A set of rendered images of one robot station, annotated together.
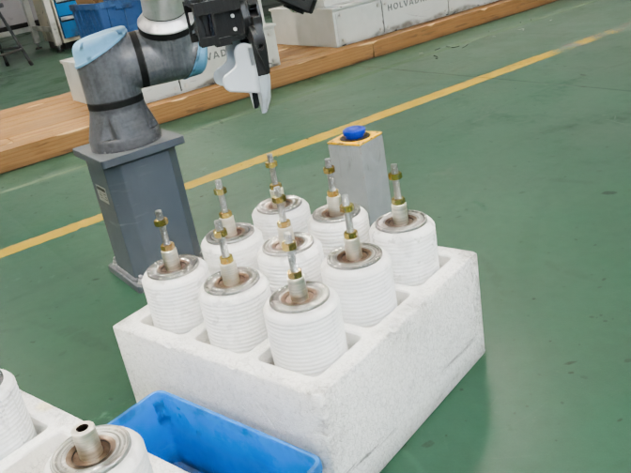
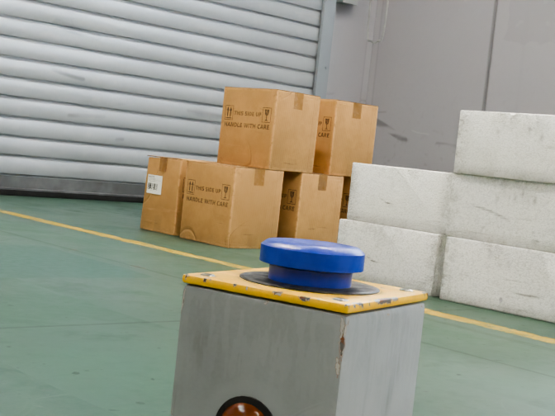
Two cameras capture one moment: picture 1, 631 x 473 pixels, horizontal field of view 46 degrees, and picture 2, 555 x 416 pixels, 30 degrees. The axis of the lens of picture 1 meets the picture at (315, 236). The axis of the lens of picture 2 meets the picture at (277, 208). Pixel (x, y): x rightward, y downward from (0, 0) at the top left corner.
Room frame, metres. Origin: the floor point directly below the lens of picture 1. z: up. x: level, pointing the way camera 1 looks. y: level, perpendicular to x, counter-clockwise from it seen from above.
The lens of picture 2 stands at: (1.33, 0.29, 0.36)
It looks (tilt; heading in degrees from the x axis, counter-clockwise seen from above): 3 degrees down; 259
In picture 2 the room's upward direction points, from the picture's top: 6 degrees clockwise
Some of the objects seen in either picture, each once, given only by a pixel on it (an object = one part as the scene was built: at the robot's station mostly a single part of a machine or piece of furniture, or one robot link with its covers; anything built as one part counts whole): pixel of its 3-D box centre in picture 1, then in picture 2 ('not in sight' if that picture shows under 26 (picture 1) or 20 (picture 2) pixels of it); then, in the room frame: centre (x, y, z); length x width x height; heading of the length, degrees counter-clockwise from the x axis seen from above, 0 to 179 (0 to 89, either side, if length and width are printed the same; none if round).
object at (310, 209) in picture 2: not in sight; (293, 208); (0.43, -3.79, 0.15); 0.30 x 0.24 x 0.30; 122
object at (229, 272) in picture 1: (229, 272); not in sight; (0.88, 0.12, 0.26); 0.02 x 0.02 x 0.03
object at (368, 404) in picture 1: (306, 340); not in sight; (0.97, 0.04, 0.09); 0.39 x 0.39 x 0.18; 48
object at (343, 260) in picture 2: (354, 133); (310, 269); (1.23, -0.10, 0.32); 0.04 x 0.04 x 0.02
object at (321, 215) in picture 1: (336, 213); not in sight; (1.06, -0.04, 0.25); 0.08 x 0.08 x 0.01
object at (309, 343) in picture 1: (312, 359); not in sight; (0.80, 0.03, 0.16); 0.10 x 0.10 x 0.18
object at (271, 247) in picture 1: (287, 244); not in sight; (0.97, 0.04, 0.25); 0.08 x 0.08 x 0.01
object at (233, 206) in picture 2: not in sight; (230, 204); (0.71, -3.62, 0.15); 0.30 x 0.24 x 0.30; 120
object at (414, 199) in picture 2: not in sight; (436, 200); (0.20, -2.80, 0.27); 0.39 x 0.39 x 0.18; 34
